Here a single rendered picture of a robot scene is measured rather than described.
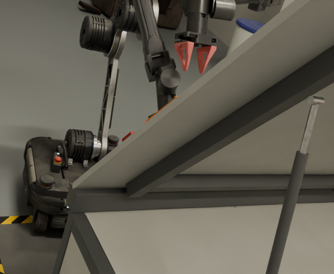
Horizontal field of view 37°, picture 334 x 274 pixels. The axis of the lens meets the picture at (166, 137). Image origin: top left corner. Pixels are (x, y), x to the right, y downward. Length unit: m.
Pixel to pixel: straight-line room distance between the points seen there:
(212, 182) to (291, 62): 0.67
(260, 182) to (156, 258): 0.44
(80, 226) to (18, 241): 1.17
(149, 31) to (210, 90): 0.61
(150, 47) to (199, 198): 0.50
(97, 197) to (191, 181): 0.27
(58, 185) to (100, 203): 1.04
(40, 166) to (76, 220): 1.28
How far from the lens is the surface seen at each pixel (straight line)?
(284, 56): 0.86
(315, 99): 0.90
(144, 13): 1.50
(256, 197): 1.76
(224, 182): 1.50
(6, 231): 2.58
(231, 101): 0.98
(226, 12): 1.41
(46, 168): 2.65
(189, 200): 1.59
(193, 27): 1.37
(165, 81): 1.39
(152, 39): 1.49
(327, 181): 1.82
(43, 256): 2.49
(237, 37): 5.52
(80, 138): 2.65
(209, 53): 1.38
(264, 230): 1.68
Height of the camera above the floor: 1.64
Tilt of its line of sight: 25 degrees down
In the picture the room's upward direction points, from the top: 19 degrees clockwise
